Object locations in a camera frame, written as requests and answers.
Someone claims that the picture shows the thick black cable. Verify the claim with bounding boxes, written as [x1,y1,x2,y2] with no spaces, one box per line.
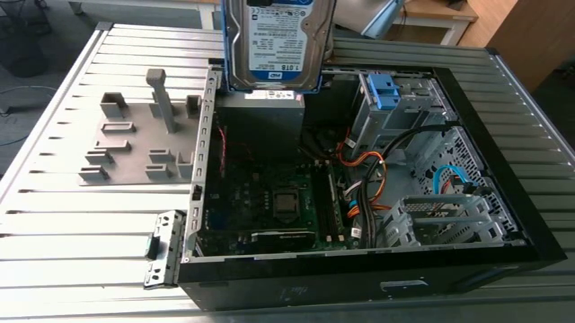
[361,124,449,248]

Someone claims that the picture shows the hinged metal slot bracket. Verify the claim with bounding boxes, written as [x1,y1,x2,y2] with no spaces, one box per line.
[141,209,188,290]

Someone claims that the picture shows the black graphics card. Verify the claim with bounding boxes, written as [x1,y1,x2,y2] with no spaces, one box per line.
[249,230,317,253]

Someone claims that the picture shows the grey plastic parts rack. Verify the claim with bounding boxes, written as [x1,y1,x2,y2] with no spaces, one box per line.
[76,68,204,186]

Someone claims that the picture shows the black RAM slot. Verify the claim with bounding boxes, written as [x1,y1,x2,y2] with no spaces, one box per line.
[312,161,330,240]

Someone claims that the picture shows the white framed wooden desk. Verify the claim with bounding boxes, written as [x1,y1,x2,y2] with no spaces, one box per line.
[392,0,480,46]

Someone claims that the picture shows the orange red power wire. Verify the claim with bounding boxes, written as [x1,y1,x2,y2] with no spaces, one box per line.
[441,174,491,196]

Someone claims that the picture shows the black open PC case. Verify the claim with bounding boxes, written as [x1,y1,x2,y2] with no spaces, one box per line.
[177,57,568,312]

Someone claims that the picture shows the grey metal optical drive cage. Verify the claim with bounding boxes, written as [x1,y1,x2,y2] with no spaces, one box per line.
[349,72,458,149]

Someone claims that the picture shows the green RAM stick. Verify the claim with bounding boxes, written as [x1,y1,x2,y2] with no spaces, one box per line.
[322,159,345,242]

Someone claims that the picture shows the black office chair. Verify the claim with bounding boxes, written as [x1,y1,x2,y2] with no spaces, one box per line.
[0,0,53,78]

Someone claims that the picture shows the dark green motherboard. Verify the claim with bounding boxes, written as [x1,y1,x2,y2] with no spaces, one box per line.
[196,114,364,255]

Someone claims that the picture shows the grey metal disk bay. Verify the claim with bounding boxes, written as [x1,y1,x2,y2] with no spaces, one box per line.
[381,194,521,248]

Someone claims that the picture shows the hard disk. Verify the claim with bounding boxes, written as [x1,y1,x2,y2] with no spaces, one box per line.
[220,0,337,94]

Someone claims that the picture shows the brown wooden cabinet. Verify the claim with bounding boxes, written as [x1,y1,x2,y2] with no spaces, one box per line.
[457,0,575,92]

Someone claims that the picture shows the grey power supply unit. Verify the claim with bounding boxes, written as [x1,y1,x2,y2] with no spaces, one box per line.
[213,89,306,161]

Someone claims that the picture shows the blue plastic drive latch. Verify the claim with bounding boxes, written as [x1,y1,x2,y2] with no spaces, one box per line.
[365,73,400,110]

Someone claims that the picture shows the white desk frame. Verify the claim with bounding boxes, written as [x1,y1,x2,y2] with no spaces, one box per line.
[66,0,225,30]

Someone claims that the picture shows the orange yellow wire bundle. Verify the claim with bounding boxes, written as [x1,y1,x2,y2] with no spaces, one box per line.
[336,127,392,219]

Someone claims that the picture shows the CPU socket with silver CPU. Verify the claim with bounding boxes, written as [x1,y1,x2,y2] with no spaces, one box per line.
[270,189,301,220]

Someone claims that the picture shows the blue data wire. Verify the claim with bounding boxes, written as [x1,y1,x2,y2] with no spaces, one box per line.
[433,164,477,196]

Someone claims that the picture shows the thin red wire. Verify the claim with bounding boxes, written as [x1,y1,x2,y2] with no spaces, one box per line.
[216,126,228,178]

